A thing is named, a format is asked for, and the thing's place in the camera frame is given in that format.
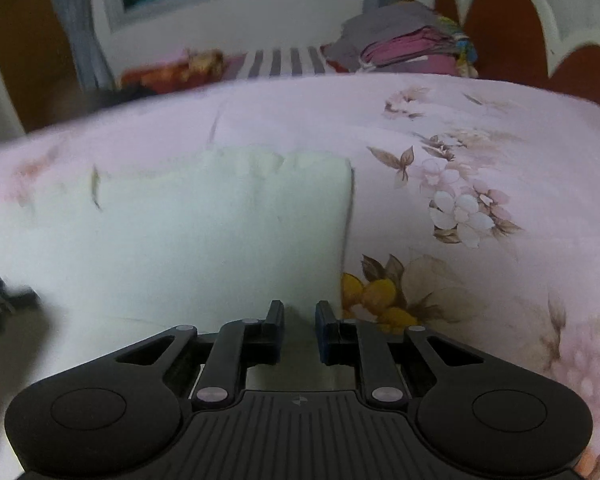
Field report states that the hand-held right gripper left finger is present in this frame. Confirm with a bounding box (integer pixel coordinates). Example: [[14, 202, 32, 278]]
[[115, 300, 286, 413]]

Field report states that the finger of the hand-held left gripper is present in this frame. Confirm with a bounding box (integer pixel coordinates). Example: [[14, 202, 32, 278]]
[[0, 272, 42, 335]]

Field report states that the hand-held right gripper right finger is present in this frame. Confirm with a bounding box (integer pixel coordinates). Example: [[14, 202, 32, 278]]
[[315, 300, 486, 407]]

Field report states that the pale white knit garment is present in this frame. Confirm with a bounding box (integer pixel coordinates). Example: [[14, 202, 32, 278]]
[[0, 145, 356, 480]]

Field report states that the pile of folded clothes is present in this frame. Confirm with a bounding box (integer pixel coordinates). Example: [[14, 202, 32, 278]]
[[325, 0, 481, 79]]

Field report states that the pink floral bedsheet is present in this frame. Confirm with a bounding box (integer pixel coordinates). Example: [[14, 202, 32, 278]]
[[0, 72, 600, 480]]

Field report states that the brown wooden door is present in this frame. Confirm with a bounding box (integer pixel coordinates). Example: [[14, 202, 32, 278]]
[[0, 0, 83, 133]]

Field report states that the grey striped cloth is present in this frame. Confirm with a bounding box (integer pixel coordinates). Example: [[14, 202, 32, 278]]
[[230, 46, 332, 81]]

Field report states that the red floral cloth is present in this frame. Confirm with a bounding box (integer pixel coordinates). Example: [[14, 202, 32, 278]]
[[120, 49, 232, 94]]

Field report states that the red and white headboard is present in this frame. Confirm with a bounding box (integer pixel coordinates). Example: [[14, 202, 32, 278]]
[[405, 0, 600, 121]]

